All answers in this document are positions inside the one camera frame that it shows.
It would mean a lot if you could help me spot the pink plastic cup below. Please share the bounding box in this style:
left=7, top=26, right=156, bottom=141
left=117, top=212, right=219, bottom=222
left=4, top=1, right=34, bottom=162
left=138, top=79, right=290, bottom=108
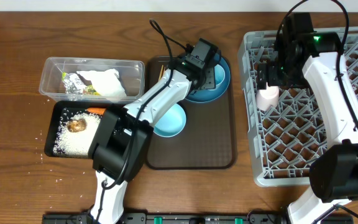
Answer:
left=255, top=86, right=280, bottom=111

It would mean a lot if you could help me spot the light blue bowl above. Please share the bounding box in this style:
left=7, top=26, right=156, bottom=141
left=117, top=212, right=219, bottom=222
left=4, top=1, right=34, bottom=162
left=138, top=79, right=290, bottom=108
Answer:
left=154, top=104, right=186, bottom=138

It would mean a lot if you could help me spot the white napkin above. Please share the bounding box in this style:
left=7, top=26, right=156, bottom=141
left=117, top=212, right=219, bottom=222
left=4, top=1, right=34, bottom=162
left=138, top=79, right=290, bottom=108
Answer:
left=77, top=68, right=127, bottom=98

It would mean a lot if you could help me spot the orange carrot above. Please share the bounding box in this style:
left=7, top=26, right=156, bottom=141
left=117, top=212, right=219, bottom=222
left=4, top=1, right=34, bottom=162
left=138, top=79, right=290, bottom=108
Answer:
left=87, top=108, right=106, bottom=115

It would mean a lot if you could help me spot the foil and yellow snack wrapper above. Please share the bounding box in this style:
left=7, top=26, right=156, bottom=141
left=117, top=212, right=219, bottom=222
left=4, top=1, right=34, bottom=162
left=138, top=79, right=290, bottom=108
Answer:
left=62, top=72, right=99, bottom=95

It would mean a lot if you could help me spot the brown mushroom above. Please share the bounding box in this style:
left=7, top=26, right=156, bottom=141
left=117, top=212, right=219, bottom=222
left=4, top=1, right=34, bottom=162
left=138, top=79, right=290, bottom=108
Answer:
left=67, top=118, right=87, bottom=133

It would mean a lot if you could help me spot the pile of white rice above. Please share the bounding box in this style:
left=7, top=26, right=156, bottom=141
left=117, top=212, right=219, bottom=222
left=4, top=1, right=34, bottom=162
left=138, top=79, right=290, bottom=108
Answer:
left=53, top=112, right=101, bottom=158

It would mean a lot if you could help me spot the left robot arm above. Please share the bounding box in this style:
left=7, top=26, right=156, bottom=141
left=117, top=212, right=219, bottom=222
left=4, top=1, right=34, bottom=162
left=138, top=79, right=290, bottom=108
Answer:
left=88, top=39, right=221, bottom=223

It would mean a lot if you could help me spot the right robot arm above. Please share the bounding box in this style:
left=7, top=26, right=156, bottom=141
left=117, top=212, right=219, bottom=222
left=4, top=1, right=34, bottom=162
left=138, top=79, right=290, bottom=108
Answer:
left=257, top=12, right=358, bottom=223

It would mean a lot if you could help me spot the grey plastic dishwasher rack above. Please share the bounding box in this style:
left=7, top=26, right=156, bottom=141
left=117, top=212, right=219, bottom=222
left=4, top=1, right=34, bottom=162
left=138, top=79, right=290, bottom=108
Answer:
left=237, top=27, right=358, bottom=187

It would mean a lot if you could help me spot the light blue plastic cup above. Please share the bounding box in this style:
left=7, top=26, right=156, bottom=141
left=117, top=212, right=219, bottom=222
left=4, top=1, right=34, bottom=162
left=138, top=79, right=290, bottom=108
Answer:
left=214, top=65, right=226, bottom=89

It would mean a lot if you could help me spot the dark blue round plate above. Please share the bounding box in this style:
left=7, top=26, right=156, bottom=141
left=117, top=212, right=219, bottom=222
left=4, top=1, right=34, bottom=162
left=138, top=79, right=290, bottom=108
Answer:
left=185, top=56, right=231, bottom=103

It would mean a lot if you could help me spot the dark brown serving tray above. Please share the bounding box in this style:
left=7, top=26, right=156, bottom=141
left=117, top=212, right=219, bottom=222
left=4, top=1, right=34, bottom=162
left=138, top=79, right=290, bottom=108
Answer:
left=142, top=55, right=237, bottom=170

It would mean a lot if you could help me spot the clear plastic bin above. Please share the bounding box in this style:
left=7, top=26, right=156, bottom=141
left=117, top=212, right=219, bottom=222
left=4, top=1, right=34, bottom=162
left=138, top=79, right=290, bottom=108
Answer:
left=39, top=57, right=145, bottom=105

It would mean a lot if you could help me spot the black plastic tray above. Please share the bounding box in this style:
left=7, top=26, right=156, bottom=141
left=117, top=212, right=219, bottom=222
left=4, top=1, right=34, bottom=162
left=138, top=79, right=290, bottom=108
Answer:
left=44, top=101, right=110, bottom=159

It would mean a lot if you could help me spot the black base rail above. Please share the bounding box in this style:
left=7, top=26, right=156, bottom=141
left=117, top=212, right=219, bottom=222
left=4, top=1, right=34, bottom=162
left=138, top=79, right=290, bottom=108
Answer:
left=41, top=212, right=354, bottom=224

